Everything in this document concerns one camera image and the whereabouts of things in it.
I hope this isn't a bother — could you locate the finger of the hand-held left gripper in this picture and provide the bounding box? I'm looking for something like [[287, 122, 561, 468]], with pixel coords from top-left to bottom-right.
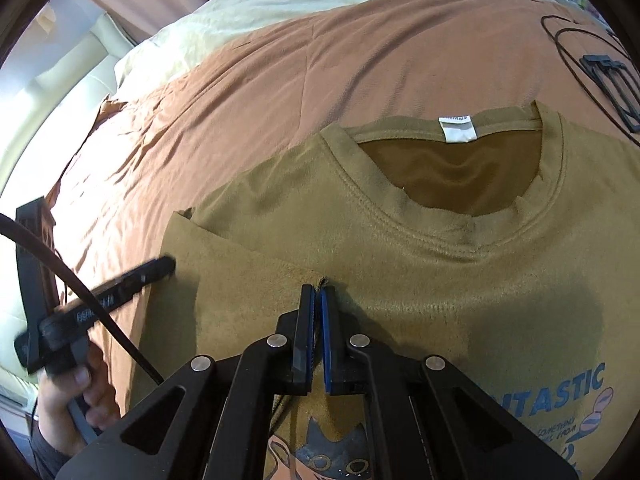
[[112, 256, 177, 306]]

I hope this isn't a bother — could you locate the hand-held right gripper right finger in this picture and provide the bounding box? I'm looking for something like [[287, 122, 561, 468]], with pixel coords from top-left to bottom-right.
[[320, 286, 586, 480]]

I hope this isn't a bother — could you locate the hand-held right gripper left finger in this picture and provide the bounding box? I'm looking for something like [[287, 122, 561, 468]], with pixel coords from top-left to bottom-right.
[[55, 284, 318, 480]]

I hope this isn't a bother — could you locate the olive t-shirt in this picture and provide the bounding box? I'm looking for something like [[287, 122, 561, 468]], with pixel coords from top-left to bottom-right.
[[145, 101, 626, 480]]

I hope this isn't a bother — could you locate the person's left hand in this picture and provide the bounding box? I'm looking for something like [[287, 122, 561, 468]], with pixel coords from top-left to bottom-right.
[[37, 345, 123, 456]]

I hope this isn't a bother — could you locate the cream padded headboard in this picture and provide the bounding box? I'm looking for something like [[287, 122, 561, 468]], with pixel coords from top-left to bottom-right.
[[0, 10, 136, 201]]

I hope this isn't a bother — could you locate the orange blanket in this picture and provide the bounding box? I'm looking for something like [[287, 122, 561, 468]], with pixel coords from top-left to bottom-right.
[[47, 0, 640, 413]]

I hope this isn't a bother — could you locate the cream blanket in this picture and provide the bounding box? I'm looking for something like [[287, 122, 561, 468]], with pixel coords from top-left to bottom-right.
[[114, 0, 538, 92]]

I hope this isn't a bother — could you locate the thin black cable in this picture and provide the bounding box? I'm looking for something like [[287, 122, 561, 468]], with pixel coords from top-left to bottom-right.
[[541, 14, 640, 131]]

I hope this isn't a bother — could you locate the black rectangular frame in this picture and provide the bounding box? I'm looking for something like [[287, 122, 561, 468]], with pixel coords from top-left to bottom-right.
[[580, 52, 640, 135]]

